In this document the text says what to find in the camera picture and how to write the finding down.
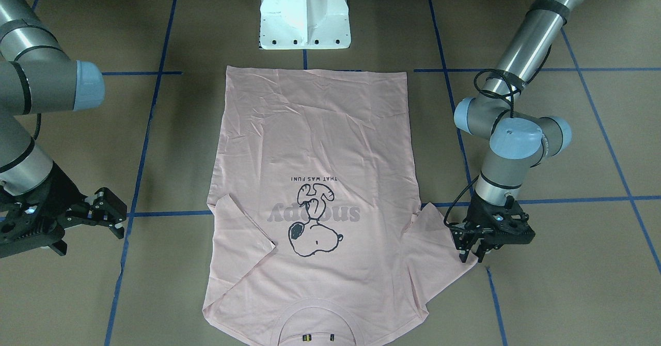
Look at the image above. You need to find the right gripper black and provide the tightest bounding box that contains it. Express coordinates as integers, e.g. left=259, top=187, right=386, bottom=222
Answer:
left=1, top=163, right=128, bottom=258

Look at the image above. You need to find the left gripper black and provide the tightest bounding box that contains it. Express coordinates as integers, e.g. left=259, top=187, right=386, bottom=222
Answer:
left=451, top=195, right=536, bottom=263

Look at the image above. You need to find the pink Snoopy t-shirt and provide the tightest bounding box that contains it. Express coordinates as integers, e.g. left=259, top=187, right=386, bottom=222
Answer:
left=201, top=66, right=476, bottom=345

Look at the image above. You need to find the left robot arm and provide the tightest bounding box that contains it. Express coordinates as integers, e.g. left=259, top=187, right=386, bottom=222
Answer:
left=446, top=0, right=585, bottom=263

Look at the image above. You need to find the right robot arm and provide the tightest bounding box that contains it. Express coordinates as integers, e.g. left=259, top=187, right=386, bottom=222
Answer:
left=1, top=0, right=127, bottom=258

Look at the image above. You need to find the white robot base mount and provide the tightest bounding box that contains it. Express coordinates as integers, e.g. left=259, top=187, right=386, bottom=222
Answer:
left=258, top=0, right=352, bottom=50

